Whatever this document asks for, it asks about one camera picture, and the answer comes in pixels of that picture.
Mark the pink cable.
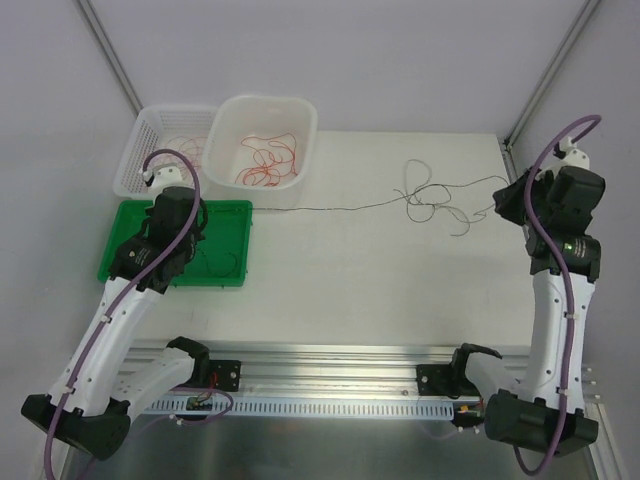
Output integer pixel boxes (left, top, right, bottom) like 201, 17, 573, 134
148, 134, 209, 194

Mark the orange cable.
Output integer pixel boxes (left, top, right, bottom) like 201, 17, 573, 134
234, 144, 296, 189
234, 130, 301, 189

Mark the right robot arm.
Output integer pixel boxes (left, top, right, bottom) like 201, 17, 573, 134
485, 166, 605, 457

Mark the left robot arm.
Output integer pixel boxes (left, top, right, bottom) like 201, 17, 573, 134
21, 187, 210, 460

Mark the green plastic tray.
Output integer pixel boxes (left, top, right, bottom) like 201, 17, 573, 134
97, 200, 252, 288

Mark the white perforated basket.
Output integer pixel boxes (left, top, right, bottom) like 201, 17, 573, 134
112, 104, 217, 200

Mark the white plastic tub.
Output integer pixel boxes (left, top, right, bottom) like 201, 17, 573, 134
202, 95, 318, 209

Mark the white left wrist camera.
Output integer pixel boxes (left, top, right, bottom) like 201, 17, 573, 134
142, 164, 186, 195

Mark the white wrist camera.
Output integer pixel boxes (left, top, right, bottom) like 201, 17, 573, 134
142, 164, 186, 195
553, 137, 590, 170

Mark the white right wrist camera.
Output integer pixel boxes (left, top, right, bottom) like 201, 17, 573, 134
553, 137, 590, 170

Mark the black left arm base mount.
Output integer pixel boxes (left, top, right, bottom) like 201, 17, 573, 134
188, 359, 242, 392

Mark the right aluminium frame post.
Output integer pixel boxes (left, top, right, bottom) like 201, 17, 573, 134
503, 0, 603, 152

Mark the aluminium frame post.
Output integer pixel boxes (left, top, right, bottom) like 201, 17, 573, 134
503, 0, 603, 152
73, 0, 144, 116

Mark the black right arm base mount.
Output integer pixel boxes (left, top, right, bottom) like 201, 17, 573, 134
415, 363, 479, 400

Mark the white slotted cable duct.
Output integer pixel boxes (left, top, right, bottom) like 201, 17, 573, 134
145, 395, 454, 421

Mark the left aluminium frame post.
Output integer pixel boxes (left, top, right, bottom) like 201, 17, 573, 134
73, 0, 144, 116

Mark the aluminium extrusion rail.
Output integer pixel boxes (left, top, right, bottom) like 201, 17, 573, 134
119, 339, 599, 401

